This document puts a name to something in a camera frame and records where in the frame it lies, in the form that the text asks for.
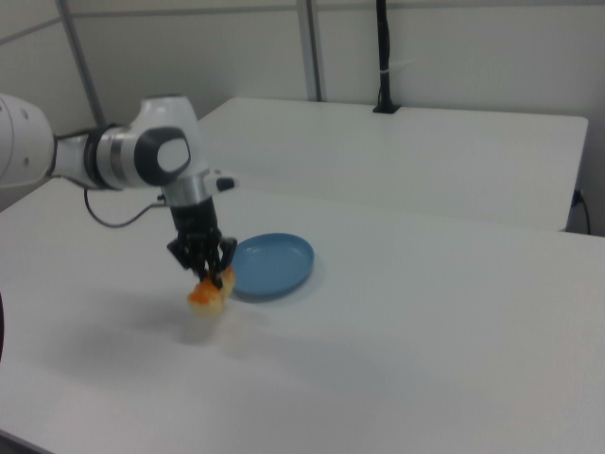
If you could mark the grey partition frame post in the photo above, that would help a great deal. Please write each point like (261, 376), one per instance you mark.
(82, 61)
(312, 49)

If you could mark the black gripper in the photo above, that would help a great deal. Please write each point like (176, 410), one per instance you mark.
(195, 226)

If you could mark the orange glazed bread piece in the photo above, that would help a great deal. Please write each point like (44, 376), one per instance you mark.
(210, 295)

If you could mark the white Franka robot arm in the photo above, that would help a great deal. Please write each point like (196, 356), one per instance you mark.
(156, 151)

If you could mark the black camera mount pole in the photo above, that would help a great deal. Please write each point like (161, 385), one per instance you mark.
(384, 57)

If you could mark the blue round plate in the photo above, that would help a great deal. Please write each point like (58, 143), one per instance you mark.
(274, 265)

